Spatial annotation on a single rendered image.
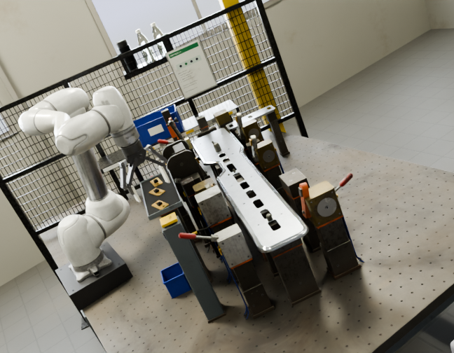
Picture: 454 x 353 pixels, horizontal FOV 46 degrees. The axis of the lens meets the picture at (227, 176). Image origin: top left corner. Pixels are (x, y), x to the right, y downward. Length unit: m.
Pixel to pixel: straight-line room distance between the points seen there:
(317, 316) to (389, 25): 5.09
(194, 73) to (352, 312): 1.92
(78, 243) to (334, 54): 4.23
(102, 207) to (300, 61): 3.69
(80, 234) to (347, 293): 1.25
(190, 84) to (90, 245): 1.25
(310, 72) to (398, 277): 4.17
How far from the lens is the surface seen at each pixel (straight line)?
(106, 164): 3.23
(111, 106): 1.86
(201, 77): 3.34
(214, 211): 2.08
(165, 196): 2.10
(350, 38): 6.28
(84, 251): 2.60
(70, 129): 1.79
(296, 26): 5.83
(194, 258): 1.97
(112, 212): 2.65
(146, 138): 3.19
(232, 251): 1.87
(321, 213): 1.91
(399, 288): 1.96
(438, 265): 2.03
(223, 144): 2.80
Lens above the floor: 1.97
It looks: 24 degrees down
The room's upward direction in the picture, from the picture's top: 23 degrees counter-clockwise
